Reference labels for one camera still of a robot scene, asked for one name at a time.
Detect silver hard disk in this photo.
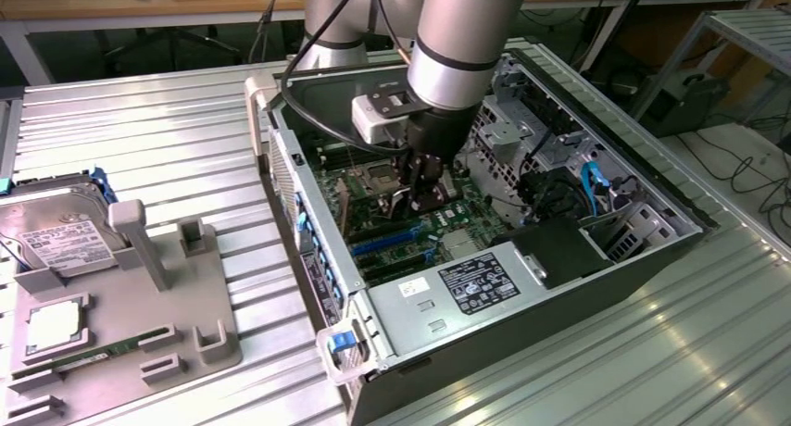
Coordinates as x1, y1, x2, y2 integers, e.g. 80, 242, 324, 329
0, 172, 120, 279

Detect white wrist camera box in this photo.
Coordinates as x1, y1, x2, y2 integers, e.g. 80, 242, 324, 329
349, 83, 429, 145

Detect blue expansion slot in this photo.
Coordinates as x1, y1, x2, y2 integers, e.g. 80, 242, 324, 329
349, 226, 416, 257

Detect green motherboard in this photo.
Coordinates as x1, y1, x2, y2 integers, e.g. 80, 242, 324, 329
307, 137, 517, 286

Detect metal disk bay cage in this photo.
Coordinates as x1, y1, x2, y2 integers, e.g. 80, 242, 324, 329
473, 50, 598, 177

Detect open black PC case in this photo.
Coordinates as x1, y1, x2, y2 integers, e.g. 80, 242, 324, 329
244, 35, 723, 426

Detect grey power supply unit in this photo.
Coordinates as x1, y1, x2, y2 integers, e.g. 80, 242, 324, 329
361, 239, 552, 358

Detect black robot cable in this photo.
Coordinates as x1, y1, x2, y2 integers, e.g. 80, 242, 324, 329
279, 0, 404, 155

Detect CPU socket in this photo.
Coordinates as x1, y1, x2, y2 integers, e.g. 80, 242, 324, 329
360, 163, 404, 187

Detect grey parts rack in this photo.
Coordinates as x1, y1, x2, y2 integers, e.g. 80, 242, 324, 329
0, 198, 247, 426

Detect black floor cable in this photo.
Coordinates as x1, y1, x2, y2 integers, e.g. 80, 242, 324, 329
672, 132, 791, 217

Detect blue disk wire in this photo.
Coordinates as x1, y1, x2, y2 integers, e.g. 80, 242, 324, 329
579, 160, 606, 219

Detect wooden desk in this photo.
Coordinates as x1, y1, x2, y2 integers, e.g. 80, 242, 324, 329
0, 0, 778, 87

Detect black box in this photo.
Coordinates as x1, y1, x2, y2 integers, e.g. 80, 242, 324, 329
652, 70, 732, 139

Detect grey blue frame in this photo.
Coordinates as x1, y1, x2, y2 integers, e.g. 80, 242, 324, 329
0, 85, 27, 196

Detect silver CPU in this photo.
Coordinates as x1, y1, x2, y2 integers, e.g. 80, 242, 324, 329
23, 299, 87, 354

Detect metal slat shelf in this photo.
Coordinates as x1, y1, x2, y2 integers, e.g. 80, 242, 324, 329
671, 7, 791, 138

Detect silver chipset heatsink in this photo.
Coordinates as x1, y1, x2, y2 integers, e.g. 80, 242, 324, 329
440, 237, 481, 261

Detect black plastic shroud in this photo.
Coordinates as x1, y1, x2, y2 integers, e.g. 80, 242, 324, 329
511, 216, 615, 292

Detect green RAM stick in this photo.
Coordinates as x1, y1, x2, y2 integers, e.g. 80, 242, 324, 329
11, 332, 163, 377

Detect black expansion slot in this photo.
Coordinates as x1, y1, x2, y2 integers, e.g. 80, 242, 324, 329
363, 254, 433, 282

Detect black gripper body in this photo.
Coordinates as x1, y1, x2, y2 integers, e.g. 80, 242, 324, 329
403, 104, 476, 166

